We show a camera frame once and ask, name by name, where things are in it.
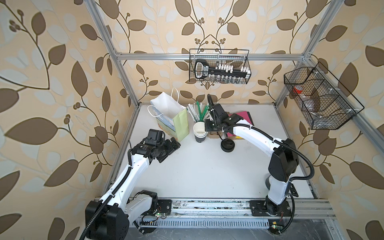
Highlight magenta paper napkin stack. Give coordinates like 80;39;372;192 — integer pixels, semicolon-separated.
226;111;255;138

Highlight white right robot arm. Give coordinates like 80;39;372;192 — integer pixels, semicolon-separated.
205;101;315;216

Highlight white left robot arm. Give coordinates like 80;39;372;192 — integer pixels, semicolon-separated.
80;137;181;240

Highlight red capped clear bottle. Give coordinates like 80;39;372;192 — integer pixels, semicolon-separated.
293;85;308;101

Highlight black handheld tool in basket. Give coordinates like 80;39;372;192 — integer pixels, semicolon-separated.
194;60;251;81

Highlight black wire basket right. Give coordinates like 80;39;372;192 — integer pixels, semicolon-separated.
284;62;365;130

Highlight green white paper gift bag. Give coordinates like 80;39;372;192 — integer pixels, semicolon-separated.
147;88;189;142

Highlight brown pulp cup carrier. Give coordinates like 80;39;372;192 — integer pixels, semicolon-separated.
208;132;222;139

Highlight black plastic cup lid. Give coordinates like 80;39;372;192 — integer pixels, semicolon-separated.
221;139;235;153

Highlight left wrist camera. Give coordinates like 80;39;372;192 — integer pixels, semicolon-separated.
144;129;165;147

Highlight green wrapped straw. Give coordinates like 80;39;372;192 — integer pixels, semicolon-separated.
196;101;209;122

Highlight stack of paper cups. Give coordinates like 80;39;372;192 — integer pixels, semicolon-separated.
193;122;208;143

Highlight black wire basket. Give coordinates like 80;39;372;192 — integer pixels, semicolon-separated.
189;48;252;85
284;62;365;130

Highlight white wrapped straw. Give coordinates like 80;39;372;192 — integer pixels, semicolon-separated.
187;104;200;123

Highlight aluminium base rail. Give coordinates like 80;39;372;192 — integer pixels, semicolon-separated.
155;198;336;220

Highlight black wire basket rear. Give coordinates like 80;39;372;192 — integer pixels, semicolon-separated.
189;48;252;85

